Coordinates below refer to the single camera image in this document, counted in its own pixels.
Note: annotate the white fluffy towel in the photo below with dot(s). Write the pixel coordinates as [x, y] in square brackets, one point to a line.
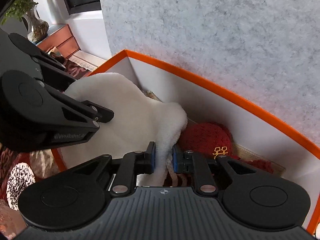
[137, 121]

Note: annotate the copper storage boxes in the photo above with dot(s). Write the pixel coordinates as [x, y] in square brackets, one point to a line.
[61, 37]

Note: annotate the orange cardboard box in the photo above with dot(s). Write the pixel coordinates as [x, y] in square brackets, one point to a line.
[251, 126]

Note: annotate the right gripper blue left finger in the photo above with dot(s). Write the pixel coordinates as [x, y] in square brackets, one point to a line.
[129, 167]

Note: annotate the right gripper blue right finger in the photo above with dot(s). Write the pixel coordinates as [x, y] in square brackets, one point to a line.
[194, 164]

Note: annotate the red terry towel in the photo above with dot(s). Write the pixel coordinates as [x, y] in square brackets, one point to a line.
[212, 139]

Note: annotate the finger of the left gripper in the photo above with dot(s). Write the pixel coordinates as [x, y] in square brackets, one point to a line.
[102, 114]

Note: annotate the red patterned plush tablecloth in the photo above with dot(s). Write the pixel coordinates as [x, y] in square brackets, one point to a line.
[66, 201]

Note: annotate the beige terry towel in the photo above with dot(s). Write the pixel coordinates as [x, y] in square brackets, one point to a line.
[250, 154]

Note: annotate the potted green plant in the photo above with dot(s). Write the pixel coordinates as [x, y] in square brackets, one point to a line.
[27, 10]

